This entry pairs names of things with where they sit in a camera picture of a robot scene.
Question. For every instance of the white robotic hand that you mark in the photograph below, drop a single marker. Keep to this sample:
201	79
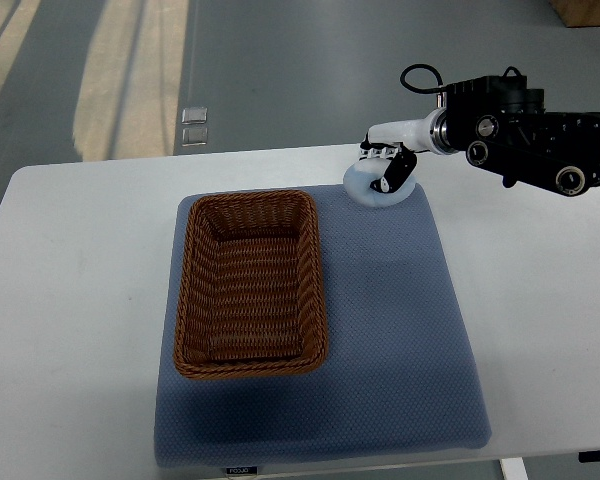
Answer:
419	135

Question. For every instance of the light blue plush toy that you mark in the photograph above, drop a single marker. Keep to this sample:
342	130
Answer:
357	183

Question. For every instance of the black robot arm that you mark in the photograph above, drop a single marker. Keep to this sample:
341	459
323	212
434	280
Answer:
501	126

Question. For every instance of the brown wicker basket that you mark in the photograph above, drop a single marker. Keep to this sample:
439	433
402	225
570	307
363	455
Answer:
251	299

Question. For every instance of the lower silver floor plate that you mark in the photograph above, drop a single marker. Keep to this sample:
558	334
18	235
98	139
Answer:
194	136

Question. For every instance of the silver floor plate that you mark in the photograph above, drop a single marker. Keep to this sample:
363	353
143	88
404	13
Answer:
194	115
194	136

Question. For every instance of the upper silver floor plate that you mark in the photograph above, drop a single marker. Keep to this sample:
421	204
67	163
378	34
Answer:
194	115

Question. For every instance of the blue quilted mat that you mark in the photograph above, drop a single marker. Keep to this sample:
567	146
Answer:
399	378

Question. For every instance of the wooden box corner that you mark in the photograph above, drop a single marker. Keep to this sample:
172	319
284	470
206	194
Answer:
578	13

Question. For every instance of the white table leg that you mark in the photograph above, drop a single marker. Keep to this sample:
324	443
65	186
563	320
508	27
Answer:
513	469

